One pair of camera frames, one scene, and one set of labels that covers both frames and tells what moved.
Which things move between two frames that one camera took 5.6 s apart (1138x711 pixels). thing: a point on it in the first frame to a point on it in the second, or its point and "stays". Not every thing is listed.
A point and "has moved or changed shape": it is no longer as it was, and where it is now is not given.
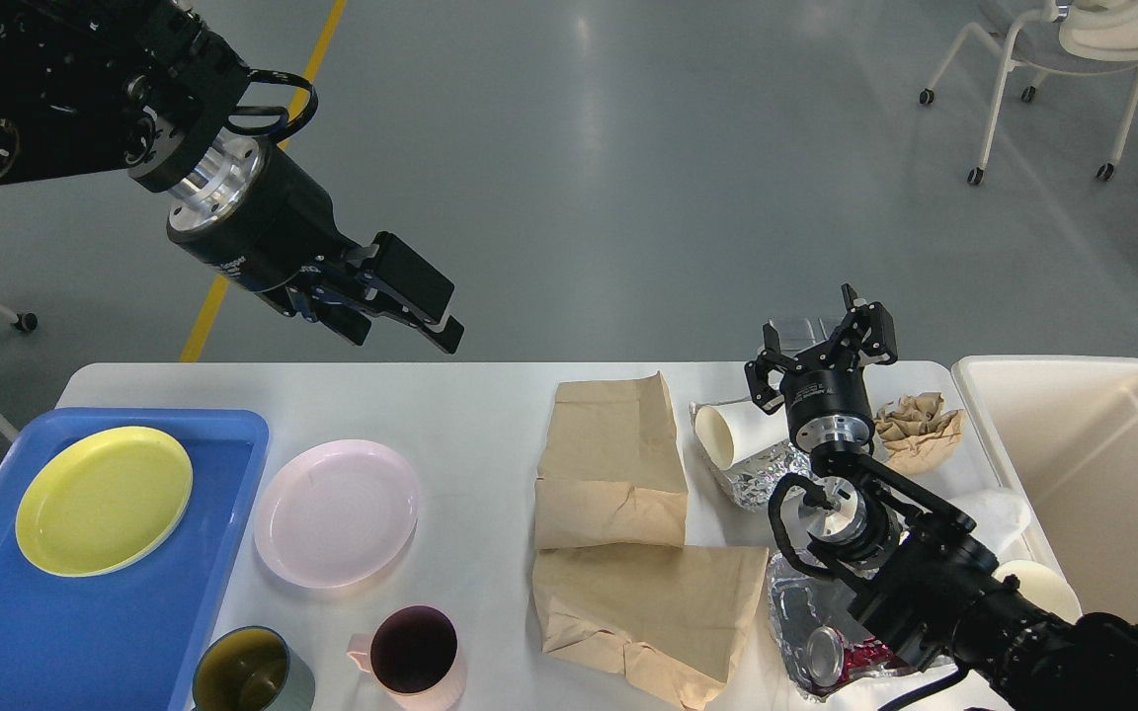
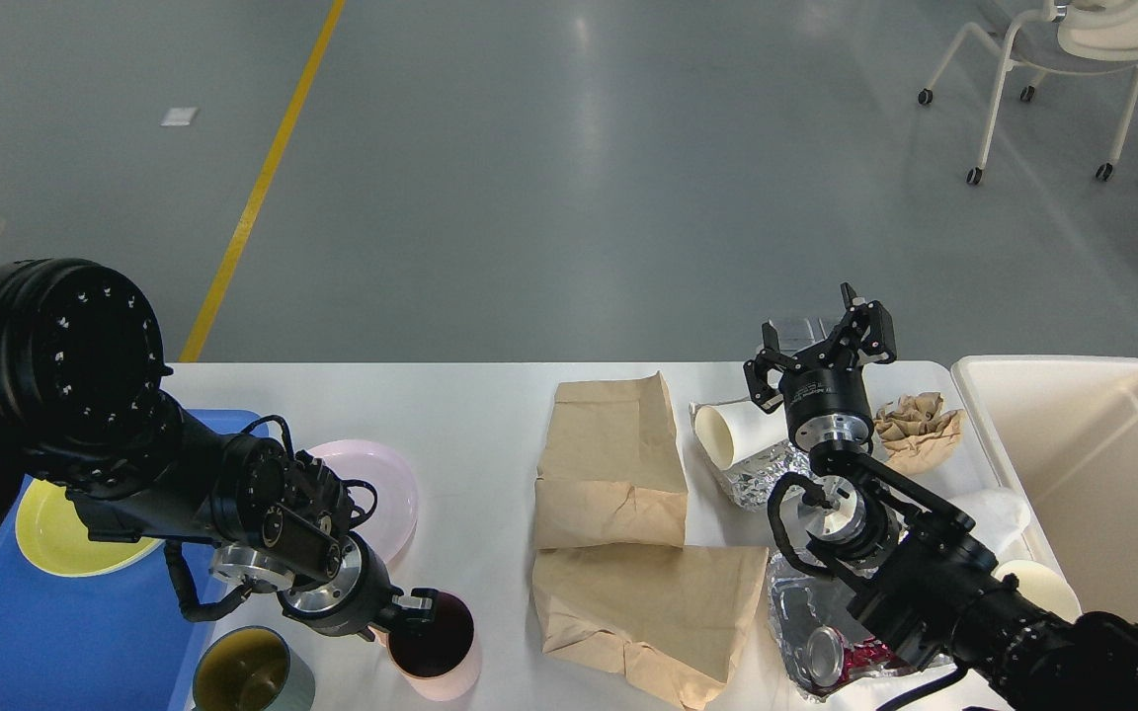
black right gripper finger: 869,330 stays
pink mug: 413,654 has moved or changed shape
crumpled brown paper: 917,434 stays
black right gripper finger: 759,370 stays
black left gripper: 256,216 to 352,601
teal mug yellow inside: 253,669 stays
